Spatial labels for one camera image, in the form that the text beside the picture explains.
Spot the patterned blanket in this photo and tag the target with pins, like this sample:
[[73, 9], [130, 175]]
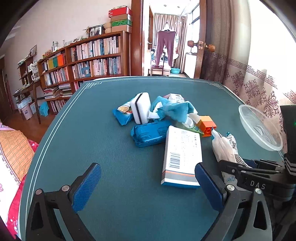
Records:
[[13, 148]]

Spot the orange toy brick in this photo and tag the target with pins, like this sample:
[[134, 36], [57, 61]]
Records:
[[207, 125]]

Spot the rows of books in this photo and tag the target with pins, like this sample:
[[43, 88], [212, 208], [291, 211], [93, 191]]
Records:
[[97, 48]]

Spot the pink white packet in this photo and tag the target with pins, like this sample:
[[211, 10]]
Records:
[[177, 97]]

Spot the wooden desk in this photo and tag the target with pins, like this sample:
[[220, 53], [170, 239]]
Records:
[[34, 87]]

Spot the wooden bench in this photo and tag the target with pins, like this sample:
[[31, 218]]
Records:
[[159, 69]]

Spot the white tissue packet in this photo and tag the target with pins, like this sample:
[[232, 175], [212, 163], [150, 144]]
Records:
[[222, 146]]

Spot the tan box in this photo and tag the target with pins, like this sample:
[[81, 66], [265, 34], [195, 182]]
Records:
[[121, 29]]

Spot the wooden door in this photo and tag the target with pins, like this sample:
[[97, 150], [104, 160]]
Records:
[[202, 23]]

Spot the framed photo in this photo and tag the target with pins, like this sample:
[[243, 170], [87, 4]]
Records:
[[96, 30]]

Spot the blue cloth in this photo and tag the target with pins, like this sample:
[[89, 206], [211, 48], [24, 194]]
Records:
[[171, 109]]

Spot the white storage bin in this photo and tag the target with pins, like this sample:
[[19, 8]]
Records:
[[27, 112]]

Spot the white sponge with black stripe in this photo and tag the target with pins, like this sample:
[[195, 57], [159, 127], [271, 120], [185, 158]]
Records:
[[142, 107]]

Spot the green box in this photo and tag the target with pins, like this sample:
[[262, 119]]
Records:
[[121, 23]]

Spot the purple pants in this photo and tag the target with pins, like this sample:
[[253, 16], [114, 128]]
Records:
[[161, 44]]

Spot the small wooden shelf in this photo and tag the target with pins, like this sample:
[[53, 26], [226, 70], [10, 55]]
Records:
[[23, 69]]

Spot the brown box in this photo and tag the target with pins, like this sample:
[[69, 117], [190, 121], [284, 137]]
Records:
[[121, 17]]

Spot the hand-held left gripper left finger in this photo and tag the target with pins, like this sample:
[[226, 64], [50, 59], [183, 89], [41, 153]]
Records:
[[86, 185]]

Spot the patterned curtain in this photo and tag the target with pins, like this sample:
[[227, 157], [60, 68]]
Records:
[[254, 88]]

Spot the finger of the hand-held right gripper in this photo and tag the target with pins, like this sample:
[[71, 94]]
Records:
[[266, 163], [231, 166]]

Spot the wooden door frame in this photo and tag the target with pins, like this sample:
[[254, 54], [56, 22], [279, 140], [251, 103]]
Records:
[[136, 34]]

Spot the wooden bookshelf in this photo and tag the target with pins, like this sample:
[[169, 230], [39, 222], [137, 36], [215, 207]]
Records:
[[126, 53]]

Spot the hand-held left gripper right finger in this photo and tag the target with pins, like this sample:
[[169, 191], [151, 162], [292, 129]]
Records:
[[209, 185]]

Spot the red box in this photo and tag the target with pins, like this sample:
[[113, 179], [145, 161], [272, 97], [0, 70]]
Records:
[[120, 11]]

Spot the woven basket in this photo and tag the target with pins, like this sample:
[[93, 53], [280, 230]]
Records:
[[107, 28]]

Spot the teal table mat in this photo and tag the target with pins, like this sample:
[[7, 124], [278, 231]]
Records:
[[115, 173]]

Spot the green yellow scouring sponge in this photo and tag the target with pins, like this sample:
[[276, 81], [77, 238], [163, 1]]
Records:
[[197, 129]]

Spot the white medicine box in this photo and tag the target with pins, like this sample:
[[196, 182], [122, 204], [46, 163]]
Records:
[[180, 150]]

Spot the small blue snack packet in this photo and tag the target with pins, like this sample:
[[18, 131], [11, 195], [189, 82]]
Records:
[[122, 114]]

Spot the clear plastic bowl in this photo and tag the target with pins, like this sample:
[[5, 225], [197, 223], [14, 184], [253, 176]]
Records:
[[254, 120]]

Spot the blue wafer packet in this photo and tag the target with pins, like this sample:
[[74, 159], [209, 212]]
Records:
[[148, 133]]

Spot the blue basin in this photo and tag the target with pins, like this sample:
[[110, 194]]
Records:
[[176, 70]]

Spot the wooden door knob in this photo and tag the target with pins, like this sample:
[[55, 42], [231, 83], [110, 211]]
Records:
[[210, 48]]

